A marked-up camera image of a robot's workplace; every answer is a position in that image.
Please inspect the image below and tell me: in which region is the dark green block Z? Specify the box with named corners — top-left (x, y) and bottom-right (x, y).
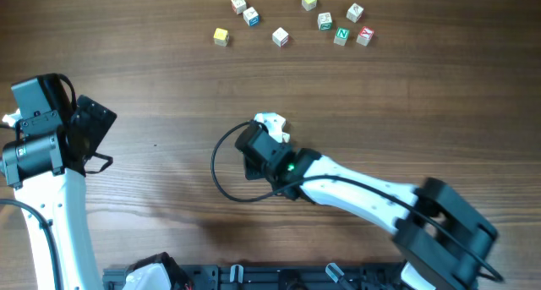
top-left (317, 12), bottom-right (333, 30)

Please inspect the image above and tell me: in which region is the yellow wooden block top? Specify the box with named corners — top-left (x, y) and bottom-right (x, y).
top-left (301, 0), bottom-right (318, 11)

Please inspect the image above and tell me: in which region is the yellow wooden block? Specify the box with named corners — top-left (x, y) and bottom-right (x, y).
top-left (213, 28), bottom-right (229, 47)
top-left (301, 0), bottom-right (318, 11)

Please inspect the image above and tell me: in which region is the yellow-edged wooden block K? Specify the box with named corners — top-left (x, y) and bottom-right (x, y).
top-left (282, 133), bottom-right (290, 143)

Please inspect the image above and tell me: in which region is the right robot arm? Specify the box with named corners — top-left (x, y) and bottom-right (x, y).
top-left (235, 121), bottom-right (503, 289)

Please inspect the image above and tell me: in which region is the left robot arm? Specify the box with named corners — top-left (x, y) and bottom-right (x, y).
top-left (1, 74), bottom-right (193, 289)

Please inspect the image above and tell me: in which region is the yellow wooden block left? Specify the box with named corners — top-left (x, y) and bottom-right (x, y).
top-left (213, 28), bottom-right (229, 47)

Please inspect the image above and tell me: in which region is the blue-edged wooden block A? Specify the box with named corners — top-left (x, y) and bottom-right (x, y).
top-left (243, 7), bottom-right (260, 26)

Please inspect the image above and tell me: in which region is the green wooden block N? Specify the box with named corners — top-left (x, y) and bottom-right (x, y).
top-left (333, 27), bottom-right (350, 47)

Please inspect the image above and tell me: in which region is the red-edged wooden block top left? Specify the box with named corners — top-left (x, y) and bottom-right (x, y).
top-left (231, 0), bottom-right (248, 14)

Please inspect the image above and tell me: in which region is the red wooden letter block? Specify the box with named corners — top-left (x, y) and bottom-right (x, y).
top-left (356, 26), bottom-right (374, 47)

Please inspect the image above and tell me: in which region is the plain wooden block bird picture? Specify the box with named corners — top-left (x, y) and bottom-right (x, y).
top-left (347, 3), bottom-right (364, 23)

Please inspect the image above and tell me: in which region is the left camera cable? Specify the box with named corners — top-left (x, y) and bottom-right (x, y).
top-left (0, 199), bottom-right (64, 290)

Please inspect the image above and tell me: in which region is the camera cable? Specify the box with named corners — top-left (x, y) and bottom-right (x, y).
top-left (210, 120), bottom-right (505, 282)
top-left (0, 199), bottom-right (64, 290)

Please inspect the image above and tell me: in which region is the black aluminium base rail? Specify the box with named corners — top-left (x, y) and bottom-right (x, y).
top-left (101, 262), bottom-right (479, 290)

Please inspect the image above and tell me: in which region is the right camera cable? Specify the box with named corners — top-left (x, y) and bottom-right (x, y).
top-left (210, 120), bottom-right (505, 282)

